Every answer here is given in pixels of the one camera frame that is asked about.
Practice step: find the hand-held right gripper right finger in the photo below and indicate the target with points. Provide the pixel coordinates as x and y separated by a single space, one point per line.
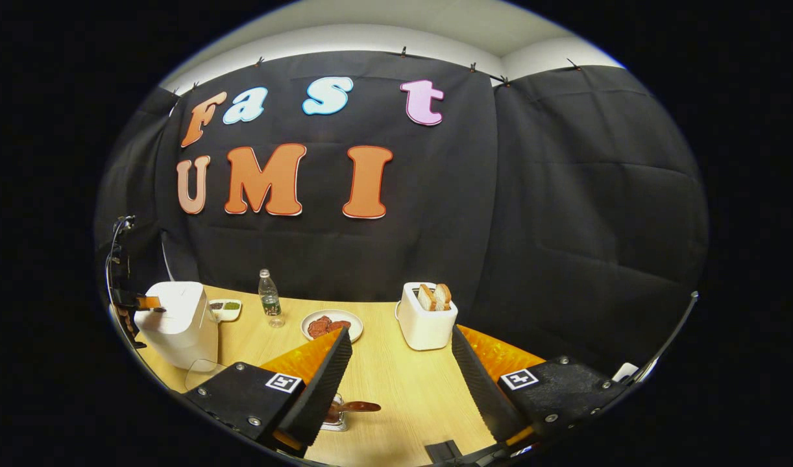
484 389

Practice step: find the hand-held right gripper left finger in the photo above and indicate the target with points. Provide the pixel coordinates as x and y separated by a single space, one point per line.
318 389

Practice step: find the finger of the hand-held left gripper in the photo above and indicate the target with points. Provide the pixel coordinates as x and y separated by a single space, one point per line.
148 303

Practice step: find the white rice cooker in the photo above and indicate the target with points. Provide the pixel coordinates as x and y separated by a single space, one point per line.
176 324

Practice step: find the brown wooden spoon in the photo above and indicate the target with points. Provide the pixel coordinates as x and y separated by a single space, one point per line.
361 407

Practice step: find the white round plate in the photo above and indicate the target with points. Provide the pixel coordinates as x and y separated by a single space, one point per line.
354 331

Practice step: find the black flat block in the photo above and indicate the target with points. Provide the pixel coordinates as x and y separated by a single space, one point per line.
443 451

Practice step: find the white divided sauce dish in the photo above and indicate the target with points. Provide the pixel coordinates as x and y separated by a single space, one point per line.
226 311

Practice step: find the white toaster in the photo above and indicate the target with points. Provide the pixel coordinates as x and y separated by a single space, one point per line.
426 327

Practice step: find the clear plastic container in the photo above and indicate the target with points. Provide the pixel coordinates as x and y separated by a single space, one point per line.
205 375

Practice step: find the clear plastic water bottle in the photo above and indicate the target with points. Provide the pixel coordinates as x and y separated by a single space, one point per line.
270 301

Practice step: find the toast slice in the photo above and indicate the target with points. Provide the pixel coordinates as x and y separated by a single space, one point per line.
426 298
443 296

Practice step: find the white card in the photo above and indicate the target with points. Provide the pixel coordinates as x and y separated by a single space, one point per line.
625 371

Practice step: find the black backdrop cloth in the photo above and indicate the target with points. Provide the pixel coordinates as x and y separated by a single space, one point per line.
533 227

